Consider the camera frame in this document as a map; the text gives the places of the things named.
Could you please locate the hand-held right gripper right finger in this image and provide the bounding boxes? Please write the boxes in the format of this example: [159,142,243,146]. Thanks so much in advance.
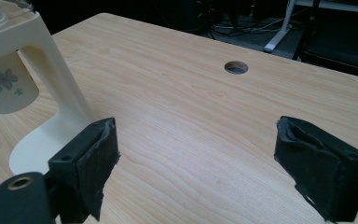
[273,116,358,223]

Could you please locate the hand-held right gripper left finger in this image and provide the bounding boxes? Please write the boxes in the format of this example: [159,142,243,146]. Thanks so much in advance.
[48,117,121,224]

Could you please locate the cream plastic cup dispenser stand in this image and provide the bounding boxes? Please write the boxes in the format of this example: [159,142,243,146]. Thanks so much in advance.
[0,0,96,175]

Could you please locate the floral print paper cup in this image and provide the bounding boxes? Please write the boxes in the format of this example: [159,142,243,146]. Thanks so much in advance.
[0,50,40,115]

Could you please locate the white metal desk leg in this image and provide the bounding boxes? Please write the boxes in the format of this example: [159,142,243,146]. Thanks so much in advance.
[263,0,297,53]

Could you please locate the floor cables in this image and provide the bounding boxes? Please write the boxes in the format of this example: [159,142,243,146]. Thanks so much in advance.
[209,8,290,40]

